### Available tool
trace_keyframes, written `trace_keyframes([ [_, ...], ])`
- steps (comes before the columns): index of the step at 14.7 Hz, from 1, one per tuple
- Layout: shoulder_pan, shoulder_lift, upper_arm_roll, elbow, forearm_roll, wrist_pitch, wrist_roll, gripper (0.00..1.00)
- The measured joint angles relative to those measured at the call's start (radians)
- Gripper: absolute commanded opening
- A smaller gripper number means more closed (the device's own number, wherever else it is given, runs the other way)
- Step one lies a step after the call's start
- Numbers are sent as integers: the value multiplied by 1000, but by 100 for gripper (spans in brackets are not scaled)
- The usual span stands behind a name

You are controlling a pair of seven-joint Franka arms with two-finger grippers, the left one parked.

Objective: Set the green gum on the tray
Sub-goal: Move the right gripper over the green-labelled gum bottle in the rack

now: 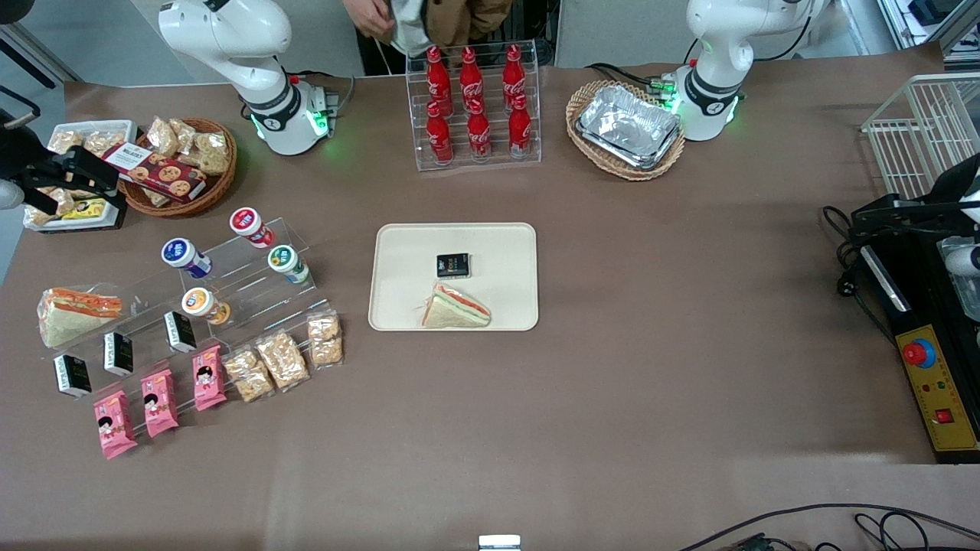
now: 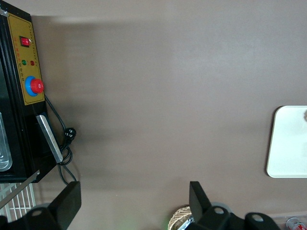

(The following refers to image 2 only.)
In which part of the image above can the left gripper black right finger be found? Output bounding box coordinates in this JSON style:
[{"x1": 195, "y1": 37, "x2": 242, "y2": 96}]
[{"x1": 189, "y1": 181, "x2": 232, "y2": 230}]

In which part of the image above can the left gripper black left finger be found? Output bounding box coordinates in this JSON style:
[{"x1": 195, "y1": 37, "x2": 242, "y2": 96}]
[{"x1": 24, "y1": 181, "x2": 82, "y2": 230}]

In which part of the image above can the silver foil tray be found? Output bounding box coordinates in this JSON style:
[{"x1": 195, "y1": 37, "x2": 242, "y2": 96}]
[{"x1": 181, "y1": 214, "x2": 197, "y2": 230}]

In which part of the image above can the wicker basket holding foil tray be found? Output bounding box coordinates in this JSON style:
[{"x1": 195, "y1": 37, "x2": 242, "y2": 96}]
[{"x1": 167, "y1": 205, "x2": 193, "y2": 230}]

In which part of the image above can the silver metal mould tray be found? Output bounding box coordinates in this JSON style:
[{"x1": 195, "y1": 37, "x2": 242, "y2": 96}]
[{"x1": 0, "y1": 111, "x2": 13, "y2": 173}]

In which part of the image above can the cream plastic tray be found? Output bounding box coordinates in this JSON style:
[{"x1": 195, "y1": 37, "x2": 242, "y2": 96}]
[{"x1": 266, "y1": 105, "x2": 307, "y2": 179}]

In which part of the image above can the black machine with yellow panel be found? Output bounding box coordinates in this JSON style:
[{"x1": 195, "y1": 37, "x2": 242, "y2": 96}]
[{"x1": 0, "y1": 6, "x2": 52, "y2": 184}]

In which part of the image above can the clear acrylic bottle rack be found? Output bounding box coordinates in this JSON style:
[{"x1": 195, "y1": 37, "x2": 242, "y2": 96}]
[{"x1": 270, "y1": 210, "x2": 307, "y2": 230}]

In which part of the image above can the white wire rack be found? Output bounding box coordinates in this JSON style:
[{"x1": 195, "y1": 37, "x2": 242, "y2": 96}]
[{"x1": 0, "y1": 183, "x2": 37, "y2": 223}]

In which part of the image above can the black machine power cable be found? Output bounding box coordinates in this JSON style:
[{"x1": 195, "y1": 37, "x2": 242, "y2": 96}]
[{"x1": 44, "y1": 94, "x2": 78, "y2": 186}]

